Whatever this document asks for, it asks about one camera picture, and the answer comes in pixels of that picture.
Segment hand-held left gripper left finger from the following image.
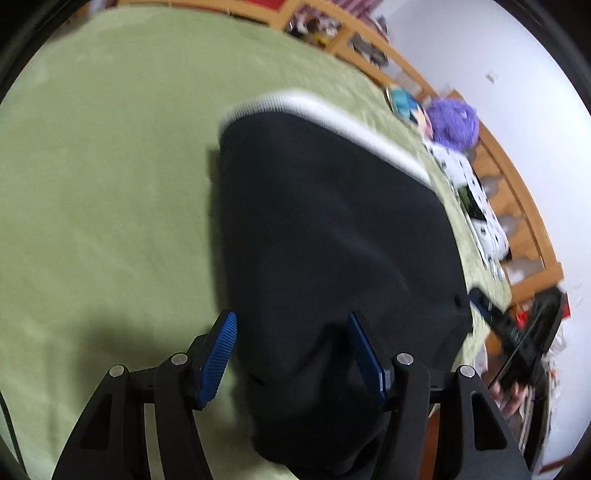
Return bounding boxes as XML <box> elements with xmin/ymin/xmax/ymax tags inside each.
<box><xmin>51</xmin><ymin>310</ymin><xmax>239</xmax><ymax>480</ymax></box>

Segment white black-spotted plush toy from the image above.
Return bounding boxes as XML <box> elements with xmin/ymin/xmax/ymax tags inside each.
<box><xmin>425</xmin><ymin>138</ymin><xmax>512</xmax><ymax>283</ymax></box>

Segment person's right hand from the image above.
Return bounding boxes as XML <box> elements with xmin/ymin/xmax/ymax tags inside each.
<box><xmin>488</xmin><ymin>382</ymin><xmax>533</xmax><ymax>417</ymax></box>

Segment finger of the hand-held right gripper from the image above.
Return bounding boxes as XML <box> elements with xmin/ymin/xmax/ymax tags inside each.
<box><xmin>468</xmin><ymin>287</ymin><xmax>509</xmax><ymax>339</ymax></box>

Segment clutter of small items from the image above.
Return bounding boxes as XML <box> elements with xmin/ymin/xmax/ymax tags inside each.
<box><xmin>285</xmin><ymin>7</ymin><xmax>389</xmax><ymax>63</ymax></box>

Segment black pants with white stripe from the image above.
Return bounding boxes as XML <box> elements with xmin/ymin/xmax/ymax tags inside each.
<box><xmin>217</xmin><ymin>88</ymin><xmax>474</xmax><ymax>480</ymax></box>

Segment purple plush toy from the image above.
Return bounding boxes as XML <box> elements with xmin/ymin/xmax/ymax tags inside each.
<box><xmin>425</xmin><ymin>98</ymin><xmax>481</xmax><ymax>151</ymax></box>

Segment green blanket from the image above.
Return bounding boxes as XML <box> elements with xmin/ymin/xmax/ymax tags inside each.
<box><xmin>0</xmin><ymin>7</ymin><xmax>514</xmax><ymax>480</ymax></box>

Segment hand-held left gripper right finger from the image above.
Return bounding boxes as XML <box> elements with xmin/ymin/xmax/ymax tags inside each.
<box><xmin>347</xmin><ymin>311</ymin><xmax>532</xmax><ymax>480</ymax></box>

